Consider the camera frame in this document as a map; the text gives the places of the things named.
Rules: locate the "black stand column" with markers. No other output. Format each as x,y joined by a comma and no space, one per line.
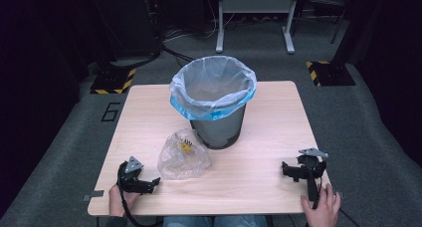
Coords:
348,24

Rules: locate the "thin black stand leg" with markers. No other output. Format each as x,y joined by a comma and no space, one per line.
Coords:
339,29

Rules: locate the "hazard striped black base plate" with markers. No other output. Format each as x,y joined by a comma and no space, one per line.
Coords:
112,81
331,73

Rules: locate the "grey waste bin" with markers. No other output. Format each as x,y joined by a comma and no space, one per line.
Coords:
220,129

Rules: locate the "person's left hand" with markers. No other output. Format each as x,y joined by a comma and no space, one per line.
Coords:
116,200

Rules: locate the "grey tape strip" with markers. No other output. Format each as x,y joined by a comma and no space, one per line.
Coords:
93,195

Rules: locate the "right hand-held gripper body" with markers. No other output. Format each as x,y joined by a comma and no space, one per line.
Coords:
310,169

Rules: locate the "clear plastic bag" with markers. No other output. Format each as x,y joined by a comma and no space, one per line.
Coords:
184,160

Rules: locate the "white metal stand frame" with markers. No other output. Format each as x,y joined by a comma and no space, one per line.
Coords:
255,4

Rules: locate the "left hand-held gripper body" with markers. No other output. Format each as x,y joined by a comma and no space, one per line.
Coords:
130,180

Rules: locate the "translucent blue bin liner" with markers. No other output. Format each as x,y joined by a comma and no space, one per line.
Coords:
212,84

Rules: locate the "small yellow wrapper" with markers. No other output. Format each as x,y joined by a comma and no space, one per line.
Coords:
185,147

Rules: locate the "person's right hand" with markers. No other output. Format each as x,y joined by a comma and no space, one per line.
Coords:
321,210

